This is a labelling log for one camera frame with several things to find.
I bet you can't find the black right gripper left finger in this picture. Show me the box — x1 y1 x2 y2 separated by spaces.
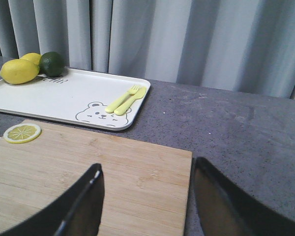
0 163 105 236

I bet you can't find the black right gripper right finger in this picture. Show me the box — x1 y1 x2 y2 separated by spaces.
194 157 295 236

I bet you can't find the white bear print tray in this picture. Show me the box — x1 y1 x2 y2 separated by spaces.
0 69 150 131

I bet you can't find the wooden cutting board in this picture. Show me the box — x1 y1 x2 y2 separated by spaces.
0 122 192 236

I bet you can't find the lemon slice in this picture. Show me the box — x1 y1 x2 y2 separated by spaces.
3 123 41 144

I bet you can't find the yellow plastic fork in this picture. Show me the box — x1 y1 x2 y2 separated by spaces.
105 85 140 114

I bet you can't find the yellow plastic knife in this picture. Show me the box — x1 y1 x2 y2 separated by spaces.
114 87 147 116

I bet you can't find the green lime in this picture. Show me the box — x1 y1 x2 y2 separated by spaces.
39 52 65 77

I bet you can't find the yellow lemon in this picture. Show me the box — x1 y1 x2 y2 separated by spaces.
0 59 40 85
20 53 42 66

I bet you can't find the grey pleated curtain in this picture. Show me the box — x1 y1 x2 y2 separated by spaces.
0 0 295 99

